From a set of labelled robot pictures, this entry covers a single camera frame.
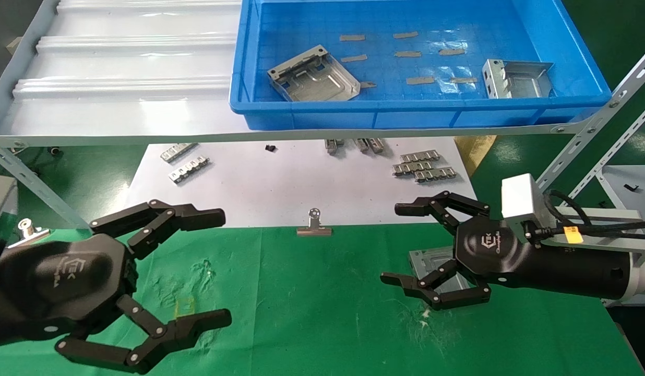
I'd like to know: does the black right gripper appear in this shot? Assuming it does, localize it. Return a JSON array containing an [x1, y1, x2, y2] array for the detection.
[[381, 191, 639, 311]]

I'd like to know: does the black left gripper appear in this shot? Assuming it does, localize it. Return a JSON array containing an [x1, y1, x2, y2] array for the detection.
[[0, 199, 233, 374]]

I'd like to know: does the sheet metal bracket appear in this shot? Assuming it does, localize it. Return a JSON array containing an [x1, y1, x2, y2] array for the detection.
[[409, 245, 482, 296], [267, 45, 361, 102], [482, 59, 555, 100]]

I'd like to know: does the silver binder clip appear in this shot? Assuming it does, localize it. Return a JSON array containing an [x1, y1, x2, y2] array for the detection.
[[296, 208, 333, 237], [7, 218, 51, 249]]

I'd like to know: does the green table cloth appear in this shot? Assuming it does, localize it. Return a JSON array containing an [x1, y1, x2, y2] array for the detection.
[[0, 222, 645, 376]]

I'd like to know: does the white board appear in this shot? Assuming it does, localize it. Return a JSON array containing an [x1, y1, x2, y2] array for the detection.
[[129, 137, 485, 229]]

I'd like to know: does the clear plastic film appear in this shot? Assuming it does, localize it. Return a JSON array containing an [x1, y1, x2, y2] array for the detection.
[[435, 65, 482, 95]]

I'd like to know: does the white ribbed shelf panel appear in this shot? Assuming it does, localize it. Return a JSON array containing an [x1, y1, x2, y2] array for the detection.
[[0, 0, 250, 137]]

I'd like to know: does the blue plastic bin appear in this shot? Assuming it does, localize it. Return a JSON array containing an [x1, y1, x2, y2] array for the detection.
[[229, 0, 613, 131]]

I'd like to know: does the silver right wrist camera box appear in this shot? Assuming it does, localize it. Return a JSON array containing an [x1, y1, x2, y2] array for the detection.
[[501, 173, 551, 235]]

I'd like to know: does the grey metal rack frame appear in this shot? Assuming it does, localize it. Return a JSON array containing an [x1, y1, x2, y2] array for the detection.
[[0, 0, 645, 230]]

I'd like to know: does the black camera cable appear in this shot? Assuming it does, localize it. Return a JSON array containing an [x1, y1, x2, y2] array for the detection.
[[525, 189, 645, 242]]

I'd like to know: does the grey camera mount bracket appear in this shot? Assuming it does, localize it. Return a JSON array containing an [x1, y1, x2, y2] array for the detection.
[[551, 206, 645, 257]]

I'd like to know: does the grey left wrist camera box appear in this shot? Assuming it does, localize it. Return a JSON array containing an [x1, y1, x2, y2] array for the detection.
[[0, 175, 18, 262]]

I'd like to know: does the folded sheet metal bracket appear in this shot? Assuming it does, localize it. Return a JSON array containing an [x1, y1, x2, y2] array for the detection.
[[482, 59, 555, 100]]

